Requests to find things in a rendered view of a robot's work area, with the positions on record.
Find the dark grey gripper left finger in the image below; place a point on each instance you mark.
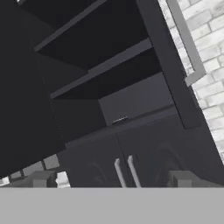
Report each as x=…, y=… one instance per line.
x=43, y=178

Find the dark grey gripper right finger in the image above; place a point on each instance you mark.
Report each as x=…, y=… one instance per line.
x=182, y=178

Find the dark closed cabinet door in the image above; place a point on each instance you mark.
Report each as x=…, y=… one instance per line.
x=93, y=163
x=172, y=145

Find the dark open cabinet door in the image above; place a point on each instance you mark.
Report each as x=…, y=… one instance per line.
x=170, y=67

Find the dark open cabinet with shelves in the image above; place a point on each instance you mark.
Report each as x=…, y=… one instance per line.
x=96, y=55

